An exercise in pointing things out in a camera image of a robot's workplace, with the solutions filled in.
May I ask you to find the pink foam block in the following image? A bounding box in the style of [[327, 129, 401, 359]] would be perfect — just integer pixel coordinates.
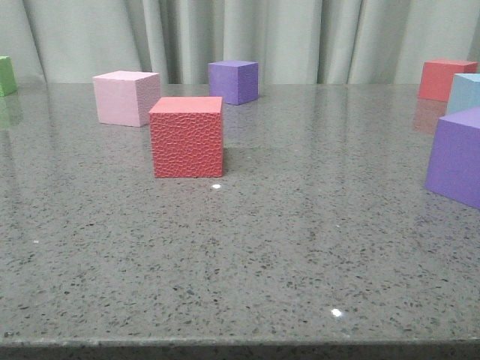
[[93, 70, 161, 127]]

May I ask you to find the far red foam block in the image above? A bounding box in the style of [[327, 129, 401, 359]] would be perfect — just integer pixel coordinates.
[[418, 58, 479, 102]]

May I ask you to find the near purple foam block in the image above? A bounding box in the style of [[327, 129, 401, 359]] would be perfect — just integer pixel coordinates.
[[424, 107, 479, 209]]

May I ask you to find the light blue foam block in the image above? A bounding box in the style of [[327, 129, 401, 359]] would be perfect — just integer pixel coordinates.
[[445, 73, 480, 115]]

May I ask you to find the purple foam block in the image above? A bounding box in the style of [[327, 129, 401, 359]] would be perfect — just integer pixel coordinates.
[[208, 60, 259, 105], [424, 107, 479, 209]]

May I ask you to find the textured red foam block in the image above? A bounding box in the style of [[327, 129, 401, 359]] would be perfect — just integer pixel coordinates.
[[149, 96, 224, 178]]

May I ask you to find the grey-green curtain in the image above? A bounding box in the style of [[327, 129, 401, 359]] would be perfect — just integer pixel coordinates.
[[1, 1, 479, 84]]

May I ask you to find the green foam block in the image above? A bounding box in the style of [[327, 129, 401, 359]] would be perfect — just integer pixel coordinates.
[[0, 55, 17, 97]]

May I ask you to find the far purple foam block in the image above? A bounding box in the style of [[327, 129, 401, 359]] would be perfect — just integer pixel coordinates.
[[208, 60, 259, 105]]

